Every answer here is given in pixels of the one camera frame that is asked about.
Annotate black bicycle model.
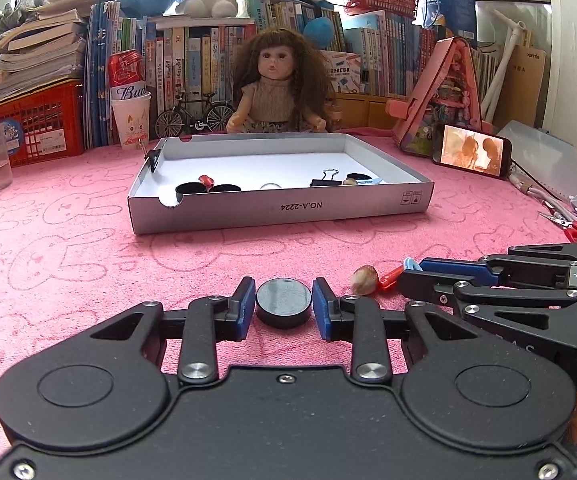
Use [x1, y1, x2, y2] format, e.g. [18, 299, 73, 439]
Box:
[155, 91, 236, 137]

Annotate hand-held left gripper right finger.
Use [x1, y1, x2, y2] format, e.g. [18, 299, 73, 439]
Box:
[311, 277, 469, 386]

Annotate red beer can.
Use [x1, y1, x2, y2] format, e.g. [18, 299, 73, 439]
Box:
[107, 49, 146, 101]

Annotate pink printed towel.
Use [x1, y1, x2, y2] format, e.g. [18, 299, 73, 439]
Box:
[0, 127, 577, 461]

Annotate black binder clip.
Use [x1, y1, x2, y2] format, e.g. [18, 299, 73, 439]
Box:
[137, 139, 162, 173]
[309, 170, 345, 188]

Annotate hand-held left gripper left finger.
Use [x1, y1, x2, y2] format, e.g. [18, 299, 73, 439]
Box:
[88, 276, 258, 386]

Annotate pink toy house box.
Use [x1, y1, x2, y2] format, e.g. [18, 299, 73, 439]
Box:
[385, 37, 494, 158]

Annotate grey flat panel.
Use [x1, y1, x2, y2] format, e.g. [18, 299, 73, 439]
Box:
[505, 120, 577, 201]

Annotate stack of lying books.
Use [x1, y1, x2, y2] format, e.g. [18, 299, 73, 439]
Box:
[0, 0, 89, 111]

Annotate row of upright books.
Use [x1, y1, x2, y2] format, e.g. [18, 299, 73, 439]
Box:
[83, 0, 499, 148]

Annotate wooden desk organizer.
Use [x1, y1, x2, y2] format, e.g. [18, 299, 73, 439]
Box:
[335, 94, 399, 128]

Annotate brown-haired doll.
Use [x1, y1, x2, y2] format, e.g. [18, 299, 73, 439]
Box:
[226, 28, 336, 135]

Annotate white cable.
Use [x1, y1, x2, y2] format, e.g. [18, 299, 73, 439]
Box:
[511, 170, 569, 211]

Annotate blue carton box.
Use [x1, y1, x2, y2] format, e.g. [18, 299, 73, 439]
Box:
[415, 0, 479, 43]

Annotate white paper cup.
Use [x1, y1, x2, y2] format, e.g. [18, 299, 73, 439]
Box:
[110, 92, 152, 148]

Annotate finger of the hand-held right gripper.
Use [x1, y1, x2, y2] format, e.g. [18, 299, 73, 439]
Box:
[397, 269, 577, 342]
[418, 241, 577, 288]

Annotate shallow grey cardboard box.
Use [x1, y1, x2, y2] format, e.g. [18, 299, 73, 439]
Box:
[127, 132, 435, 236]

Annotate white plastic pipes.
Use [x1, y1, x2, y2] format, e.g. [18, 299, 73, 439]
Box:
[481, 7, 526, 123]

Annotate white printed carton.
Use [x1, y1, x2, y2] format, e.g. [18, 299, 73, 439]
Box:
[321, 50, 364, 93]

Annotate black smartphone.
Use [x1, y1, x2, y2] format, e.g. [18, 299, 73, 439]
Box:
[433, 122, 513, 178]

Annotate red plastic crate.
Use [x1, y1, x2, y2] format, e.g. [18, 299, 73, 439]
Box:
[0, 79, 86, 177]

